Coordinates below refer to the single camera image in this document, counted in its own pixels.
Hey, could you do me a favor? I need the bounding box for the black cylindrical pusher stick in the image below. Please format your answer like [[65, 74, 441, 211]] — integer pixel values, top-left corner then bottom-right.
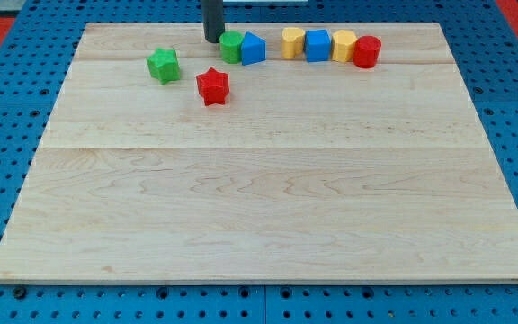
[[201, 0, 225, 43]]

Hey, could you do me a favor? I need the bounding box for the blue triangle block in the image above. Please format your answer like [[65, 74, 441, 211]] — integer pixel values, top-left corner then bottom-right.
[[241, 31, 266, 66]]

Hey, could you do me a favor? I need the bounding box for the light wooden board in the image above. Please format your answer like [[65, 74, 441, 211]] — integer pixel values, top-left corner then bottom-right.
[[0, 22, 518, 285]]

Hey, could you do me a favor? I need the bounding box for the green cylinder block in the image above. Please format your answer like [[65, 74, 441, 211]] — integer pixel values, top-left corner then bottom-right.
[[219, 31, 244, 64]]

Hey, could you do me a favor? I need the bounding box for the green star block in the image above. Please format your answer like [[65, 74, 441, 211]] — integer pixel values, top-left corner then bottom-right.
[[147, 48, 181, 85]]

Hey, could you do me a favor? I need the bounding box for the red star block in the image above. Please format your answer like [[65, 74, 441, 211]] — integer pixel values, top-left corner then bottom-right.
[[196, 67, 229, 106]]

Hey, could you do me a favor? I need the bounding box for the yellow heart block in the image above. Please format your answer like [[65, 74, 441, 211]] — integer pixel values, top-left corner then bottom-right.
[[281, 27, 306, 59]]

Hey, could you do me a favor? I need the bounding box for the blue cube block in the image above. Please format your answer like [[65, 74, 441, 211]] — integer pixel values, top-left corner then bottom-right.
[[304, 30, 331, 62]]

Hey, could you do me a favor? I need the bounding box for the yellow hexagon block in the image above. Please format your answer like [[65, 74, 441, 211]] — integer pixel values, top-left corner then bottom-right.
[[331, 30, 357, 63]]

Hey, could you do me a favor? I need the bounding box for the red cylinder block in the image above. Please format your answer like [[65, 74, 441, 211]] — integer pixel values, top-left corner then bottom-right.
[[353, 35, 382, 68]]

